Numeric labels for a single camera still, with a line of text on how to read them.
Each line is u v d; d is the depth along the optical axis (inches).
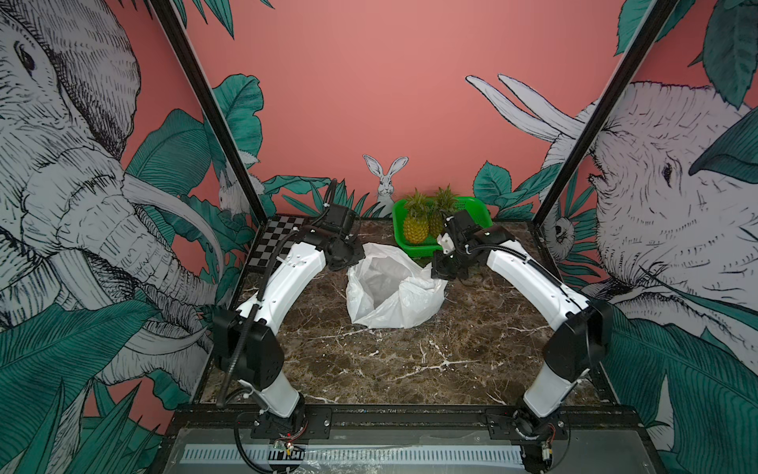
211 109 34.0
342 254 26.6
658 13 27.2
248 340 16.0
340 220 25.2
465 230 25.4
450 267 27.9
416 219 40.8
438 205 40.5
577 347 17.5
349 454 27.6
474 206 46.0
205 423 29.5
